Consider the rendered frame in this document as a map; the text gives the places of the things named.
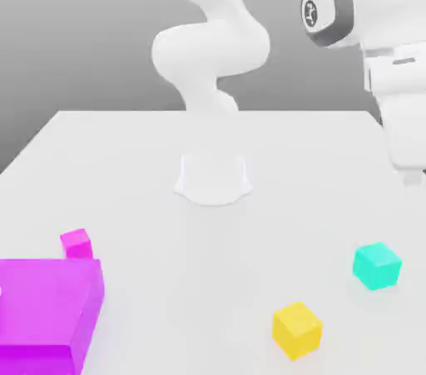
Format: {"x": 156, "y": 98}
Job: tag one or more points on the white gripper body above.
{"x": 407, "y": 132}

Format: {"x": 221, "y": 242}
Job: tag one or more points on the large magenta box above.
{"x": 46, "y": 308}

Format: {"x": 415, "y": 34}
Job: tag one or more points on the small yellow cube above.
{"x": 297, "y": 330}

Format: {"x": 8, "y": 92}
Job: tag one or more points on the small magenta cube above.
{"x": 77, "y": 243}

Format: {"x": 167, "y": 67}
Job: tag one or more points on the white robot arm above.
{"x": 213, "y": 49}

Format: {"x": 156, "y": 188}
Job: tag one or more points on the small teal cube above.
{"x": 377, "y": 265}

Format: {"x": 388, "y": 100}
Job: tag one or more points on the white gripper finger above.
{"x": 413, "y": 178}

